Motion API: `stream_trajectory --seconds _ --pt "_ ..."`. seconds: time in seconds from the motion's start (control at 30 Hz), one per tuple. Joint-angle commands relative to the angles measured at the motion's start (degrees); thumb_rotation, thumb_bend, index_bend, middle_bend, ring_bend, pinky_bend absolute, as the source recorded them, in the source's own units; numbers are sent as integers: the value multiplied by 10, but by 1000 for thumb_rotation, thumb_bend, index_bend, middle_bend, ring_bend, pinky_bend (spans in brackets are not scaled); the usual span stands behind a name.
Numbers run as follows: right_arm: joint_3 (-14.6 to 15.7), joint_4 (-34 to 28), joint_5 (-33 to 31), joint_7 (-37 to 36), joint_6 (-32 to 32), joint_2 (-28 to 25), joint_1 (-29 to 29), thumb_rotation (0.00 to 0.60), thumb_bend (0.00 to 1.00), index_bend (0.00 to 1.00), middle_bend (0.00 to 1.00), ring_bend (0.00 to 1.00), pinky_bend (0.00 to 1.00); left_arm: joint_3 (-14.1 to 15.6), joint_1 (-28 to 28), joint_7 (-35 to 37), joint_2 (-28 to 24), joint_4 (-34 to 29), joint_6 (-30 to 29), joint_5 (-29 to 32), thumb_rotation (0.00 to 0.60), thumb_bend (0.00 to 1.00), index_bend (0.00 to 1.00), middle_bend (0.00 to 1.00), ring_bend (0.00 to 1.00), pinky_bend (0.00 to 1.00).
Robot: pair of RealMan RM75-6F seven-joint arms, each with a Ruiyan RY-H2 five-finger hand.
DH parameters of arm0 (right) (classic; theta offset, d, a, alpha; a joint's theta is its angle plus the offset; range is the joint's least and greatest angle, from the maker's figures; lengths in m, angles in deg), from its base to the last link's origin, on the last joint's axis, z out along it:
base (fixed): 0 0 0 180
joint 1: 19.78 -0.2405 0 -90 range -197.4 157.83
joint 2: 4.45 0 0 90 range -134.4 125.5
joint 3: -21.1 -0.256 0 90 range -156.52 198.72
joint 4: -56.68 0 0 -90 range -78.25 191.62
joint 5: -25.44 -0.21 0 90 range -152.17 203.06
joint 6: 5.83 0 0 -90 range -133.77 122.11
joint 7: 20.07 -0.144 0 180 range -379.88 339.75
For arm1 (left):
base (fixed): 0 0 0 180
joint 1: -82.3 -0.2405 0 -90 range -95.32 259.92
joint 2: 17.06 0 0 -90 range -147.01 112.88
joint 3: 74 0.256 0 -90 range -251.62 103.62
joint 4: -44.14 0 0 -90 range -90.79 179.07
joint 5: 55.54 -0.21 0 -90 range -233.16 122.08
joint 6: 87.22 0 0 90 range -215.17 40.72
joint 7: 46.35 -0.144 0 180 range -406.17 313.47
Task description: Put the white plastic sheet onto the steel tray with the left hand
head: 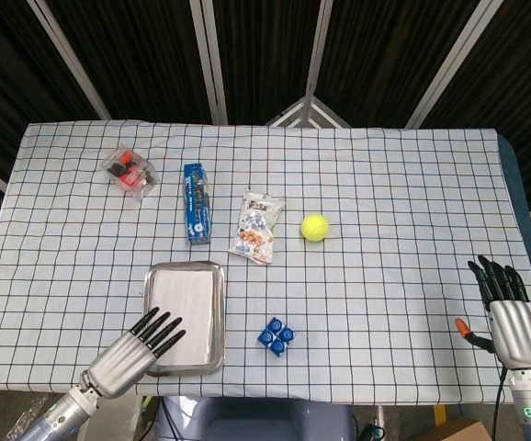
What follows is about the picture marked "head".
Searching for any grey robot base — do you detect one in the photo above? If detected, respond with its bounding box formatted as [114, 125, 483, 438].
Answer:
[155, 396, 356, 441]

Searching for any metal tray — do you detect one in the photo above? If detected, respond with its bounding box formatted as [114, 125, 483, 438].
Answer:
[142, 260, 227, 378]

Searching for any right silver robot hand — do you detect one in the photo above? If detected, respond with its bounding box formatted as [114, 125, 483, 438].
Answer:
[455, 254, 531, 368]

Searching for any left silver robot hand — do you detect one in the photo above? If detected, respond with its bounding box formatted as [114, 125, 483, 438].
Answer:
[84, 307, 187, 399]

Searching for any white grid tablecloth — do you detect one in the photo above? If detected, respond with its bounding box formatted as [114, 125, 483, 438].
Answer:
[0, 119, 531, 408]

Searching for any blue rectangular box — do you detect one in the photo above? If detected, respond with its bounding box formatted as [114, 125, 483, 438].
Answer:
[183, 164, 212, 245]

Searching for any white snack bag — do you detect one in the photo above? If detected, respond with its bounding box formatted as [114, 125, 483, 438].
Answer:
[227, 189, 286, 266]

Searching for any brown cardboard box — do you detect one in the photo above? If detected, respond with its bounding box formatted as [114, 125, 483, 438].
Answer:
[412, 418, 494, 441]

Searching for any yellow tennis ball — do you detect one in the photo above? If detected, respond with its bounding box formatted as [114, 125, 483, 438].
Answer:
[299, 212, 331, 242]

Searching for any black cable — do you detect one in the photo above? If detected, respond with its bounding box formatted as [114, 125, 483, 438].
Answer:
[491, 366, 510, 441]

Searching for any blue four-pack bottle carton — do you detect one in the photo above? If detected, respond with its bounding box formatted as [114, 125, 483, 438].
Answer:
[256, 316, 299, 357]

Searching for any clear box with red items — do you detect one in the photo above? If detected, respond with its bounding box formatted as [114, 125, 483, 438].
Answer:
[100, 143, 160, 200]

